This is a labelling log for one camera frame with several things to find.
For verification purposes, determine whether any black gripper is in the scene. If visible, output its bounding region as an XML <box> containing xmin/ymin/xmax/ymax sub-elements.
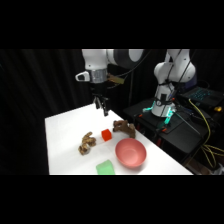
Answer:
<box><xmin>89</xmin><ymin>81</ymin><xmax>111</xmax><ymax>117</ymax></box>

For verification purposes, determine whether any green triangle block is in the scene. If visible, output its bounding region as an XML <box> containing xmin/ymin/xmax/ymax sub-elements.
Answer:
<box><xmin>95</xmin><ymin>159</ymin><xmax>116</xmax><ymax>176</ymax></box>

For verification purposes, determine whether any pink bowl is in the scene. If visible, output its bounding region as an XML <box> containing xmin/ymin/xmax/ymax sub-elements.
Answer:
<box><xmin>114</xmin><ymin>137</ymin><xmax>148</xmax><ymax>169</ymax></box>

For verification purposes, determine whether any red cube block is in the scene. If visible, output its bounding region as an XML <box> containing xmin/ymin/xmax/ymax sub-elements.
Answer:
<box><xmin>101</xmin><ymin>128</ymin><xmax>113</xmax><ymax>142</ymax></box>

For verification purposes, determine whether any dark brown plush toy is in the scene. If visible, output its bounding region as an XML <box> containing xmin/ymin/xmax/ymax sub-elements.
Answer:
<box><xmin>112</xmin><ymin>118</ymin><xmax>137</xmax><ymax>140</ymax></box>

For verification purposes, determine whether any light brown plush toy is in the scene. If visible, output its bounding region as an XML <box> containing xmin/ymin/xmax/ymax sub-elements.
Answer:
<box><xmin>77</xmin><ymin>131</ymin><xmax>98</xmax><ymax>156</ymax></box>

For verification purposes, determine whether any black curtain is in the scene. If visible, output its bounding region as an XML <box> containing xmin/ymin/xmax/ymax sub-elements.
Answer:
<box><xmin>0</xmin><ymin>49</ymin><xmax>224</xmax><ymax>176</ymax></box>

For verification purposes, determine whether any black robot stand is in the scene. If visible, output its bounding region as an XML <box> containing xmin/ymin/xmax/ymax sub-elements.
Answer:
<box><xmin>123</xmin><ymin>95</ymin><xmax>224</xmax><ymax>165</ymax></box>

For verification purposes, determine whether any black laptop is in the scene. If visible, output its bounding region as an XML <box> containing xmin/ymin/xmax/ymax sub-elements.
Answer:
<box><xmin>179</xmin><ymin>85</ymin><xmax>224</xmax><ymax>108</ymax></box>

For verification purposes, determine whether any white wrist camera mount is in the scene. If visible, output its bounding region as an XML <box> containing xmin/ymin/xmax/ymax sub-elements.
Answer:
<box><xmin>75</xmin><ymin>70</ymin><xmax>91</xmax><ymax>83</ymax></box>

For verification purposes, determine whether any yellow cable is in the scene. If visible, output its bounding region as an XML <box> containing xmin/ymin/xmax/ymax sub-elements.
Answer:
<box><xmin>187</xmin><ymin>97</ymin><xmax>224</xmax><ymax>169</ymax></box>

